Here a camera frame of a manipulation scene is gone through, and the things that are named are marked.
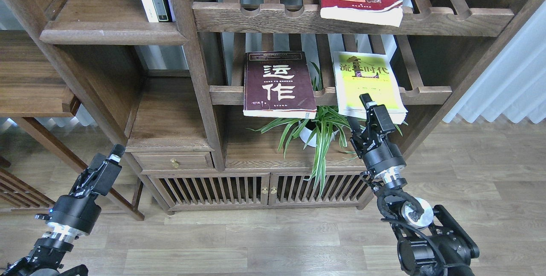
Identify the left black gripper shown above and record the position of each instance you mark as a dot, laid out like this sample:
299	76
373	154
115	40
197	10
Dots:
78	209

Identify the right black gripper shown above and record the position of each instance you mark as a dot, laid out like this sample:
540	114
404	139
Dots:
382	158

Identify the yellow green book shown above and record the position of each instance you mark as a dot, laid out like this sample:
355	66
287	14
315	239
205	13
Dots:
359	73

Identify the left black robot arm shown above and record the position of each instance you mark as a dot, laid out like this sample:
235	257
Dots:
47	254

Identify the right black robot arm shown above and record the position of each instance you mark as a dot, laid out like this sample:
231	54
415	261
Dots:
430	241

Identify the green spider plant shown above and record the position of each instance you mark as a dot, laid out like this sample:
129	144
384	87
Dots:
327	119

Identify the white plant pot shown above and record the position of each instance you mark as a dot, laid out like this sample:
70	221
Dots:
305	136

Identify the brass drawer knob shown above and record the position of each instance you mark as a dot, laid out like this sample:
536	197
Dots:
174	163

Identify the dark red book white characters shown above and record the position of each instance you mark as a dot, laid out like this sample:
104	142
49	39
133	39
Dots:
278	84

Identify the wooden side table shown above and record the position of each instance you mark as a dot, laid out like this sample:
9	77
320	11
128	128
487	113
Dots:
41	135

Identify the wooden slatted rack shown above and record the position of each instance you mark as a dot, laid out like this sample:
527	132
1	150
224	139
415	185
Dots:
16	195

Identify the dark wooden bookshelf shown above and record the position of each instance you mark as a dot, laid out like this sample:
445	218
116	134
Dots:
175	90

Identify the white curtain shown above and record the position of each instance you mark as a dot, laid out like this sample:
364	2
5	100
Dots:
514	84

